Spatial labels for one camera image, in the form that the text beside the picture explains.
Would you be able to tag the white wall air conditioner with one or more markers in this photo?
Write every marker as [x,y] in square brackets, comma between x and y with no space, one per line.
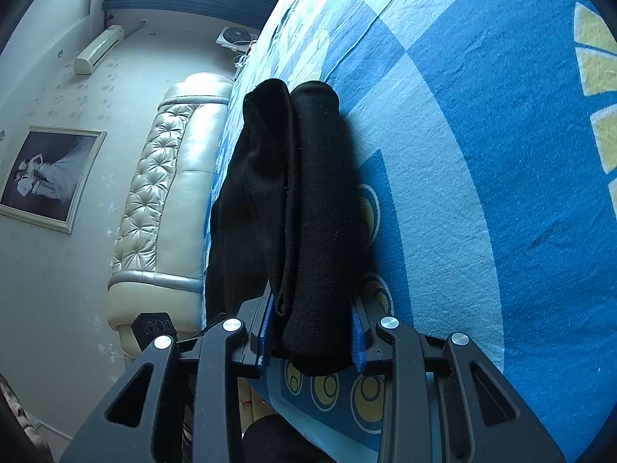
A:
[99,48]

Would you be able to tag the black hexagonal block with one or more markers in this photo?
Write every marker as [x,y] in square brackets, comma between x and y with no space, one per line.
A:
[149,325]

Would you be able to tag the cream tufted leather headboard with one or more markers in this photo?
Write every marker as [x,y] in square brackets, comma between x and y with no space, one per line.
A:
[178,202]

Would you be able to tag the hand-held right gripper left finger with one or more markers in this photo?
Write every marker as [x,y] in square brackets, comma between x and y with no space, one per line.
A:
[262,340]

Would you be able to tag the brown patterned cloth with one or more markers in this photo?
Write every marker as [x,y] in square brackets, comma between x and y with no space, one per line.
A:
[19,419]

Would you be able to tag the black pants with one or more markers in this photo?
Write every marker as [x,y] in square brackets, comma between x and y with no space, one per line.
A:
[308,212]

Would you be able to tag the framed black-and-white wall photo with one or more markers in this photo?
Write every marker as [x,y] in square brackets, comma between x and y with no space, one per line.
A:
[48,173]

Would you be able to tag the blue patterned bed sheet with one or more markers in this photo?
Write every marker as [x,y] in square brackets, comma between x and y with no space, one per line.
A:
[458,154]

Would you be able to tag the dark cloth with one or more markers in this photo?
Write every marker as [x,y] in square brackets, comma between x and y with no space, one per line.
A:
[274,441]

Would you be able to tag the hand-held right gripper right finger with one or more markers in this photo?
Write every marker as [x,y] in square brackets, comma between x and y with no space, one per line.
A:
[359,342]

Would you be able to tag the small white fan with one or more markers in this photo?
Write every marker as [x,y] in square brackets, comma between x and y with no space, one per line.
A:
[236,38]

